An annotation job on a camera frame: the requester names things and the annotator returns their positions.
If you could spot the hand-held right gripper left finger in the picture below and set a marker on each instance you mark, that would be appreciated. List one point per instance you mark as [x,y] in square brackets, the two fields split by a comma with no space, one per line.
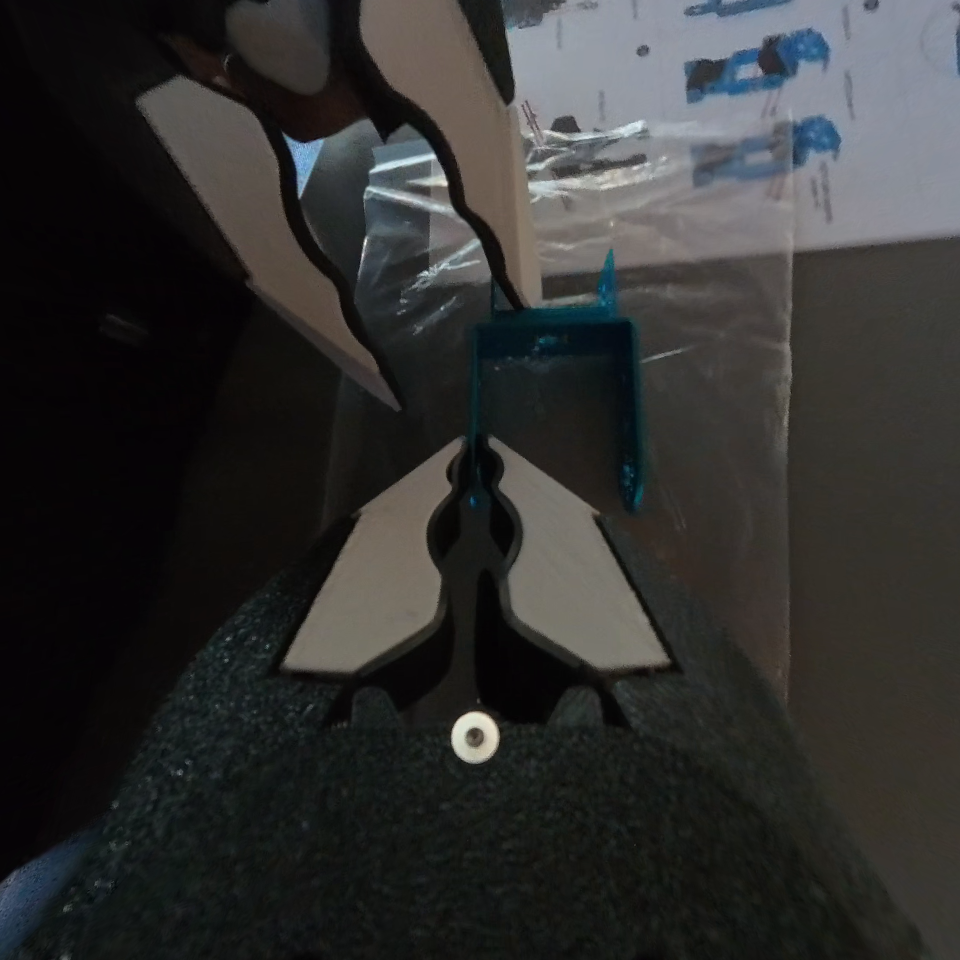
[375,592]

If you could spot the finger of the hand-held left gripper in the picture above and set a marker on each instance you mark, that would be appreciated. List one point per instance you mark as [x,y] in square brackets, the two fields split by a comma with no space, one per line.
[247,210]
[480,172]

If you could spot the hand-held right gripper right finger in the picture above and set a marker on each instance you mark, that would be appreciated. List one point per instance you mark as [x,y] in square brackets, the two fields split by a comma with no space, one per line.
[570,592]

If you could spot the blue metal bracket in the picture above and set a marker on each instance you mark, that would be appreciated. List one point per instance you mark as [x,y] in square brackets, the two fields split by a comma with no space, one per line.
[525,337]

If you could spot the clear plastic bag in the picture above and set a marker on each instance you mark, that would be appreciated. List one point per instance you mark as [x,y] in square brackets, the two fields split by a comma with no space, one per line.
[712,450]

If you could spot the assembly instruction sheet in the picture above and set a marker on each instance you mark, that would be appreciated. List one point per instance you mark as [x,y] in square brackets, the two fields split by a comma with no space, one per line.
[885,150]

